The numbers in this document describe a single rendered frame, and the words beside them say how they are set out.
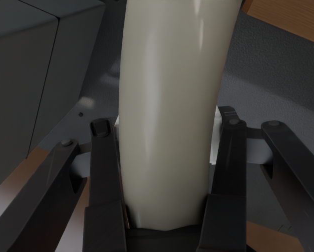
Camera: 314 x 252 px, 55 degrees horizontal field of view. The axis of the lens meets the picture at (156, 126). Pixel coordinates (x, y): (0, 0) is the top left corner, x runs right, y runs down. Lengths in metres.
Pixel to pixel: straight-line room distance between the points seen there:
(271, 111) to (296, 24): 0.34
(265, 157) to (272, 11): 0.82
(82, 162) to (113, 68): 0.97
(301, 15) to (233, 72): 0.28
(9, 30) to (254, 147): 0.48
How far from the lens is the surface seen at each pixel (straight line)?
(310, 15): 0.99
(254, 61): 1.10
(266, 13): 0.96
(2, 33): 0.55
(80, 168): 0.17
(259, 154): 0.16
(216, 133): 0.17
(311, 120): 1.23
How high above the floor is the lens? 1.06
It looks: 63 degrees down
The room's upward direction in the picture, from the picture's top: 165 degrees counter-clockwise
